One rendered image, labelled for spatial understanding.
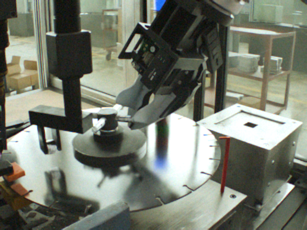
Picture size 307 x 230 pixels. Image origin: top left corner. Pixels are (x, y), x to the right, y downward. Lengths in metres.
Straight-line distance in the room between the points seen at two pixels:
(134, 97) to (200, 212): 0.21
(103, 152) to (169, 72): 0.16
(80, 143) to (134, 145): 0.08
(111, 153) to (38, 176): 0.10
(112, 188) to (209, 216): 0.18
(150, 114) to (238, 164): 0.28
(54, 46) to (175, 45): 0.13
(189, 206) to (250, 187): 0.18
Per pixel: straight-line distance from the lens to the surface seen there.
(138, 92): 0.45
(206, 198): 0.55
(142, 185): 0.40
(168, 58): 0.36
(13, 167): 0.42
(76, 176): 0.42
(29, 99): 1.41
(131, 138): 0.49
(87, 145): 0.47
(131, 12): 1.07
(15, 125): 0.67
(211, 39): 0.41
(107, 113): 0.47
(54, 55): 0.37
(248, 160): 0.65
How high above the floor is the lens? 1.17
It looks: 21 degrees down
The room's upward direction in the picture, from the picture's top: straight up
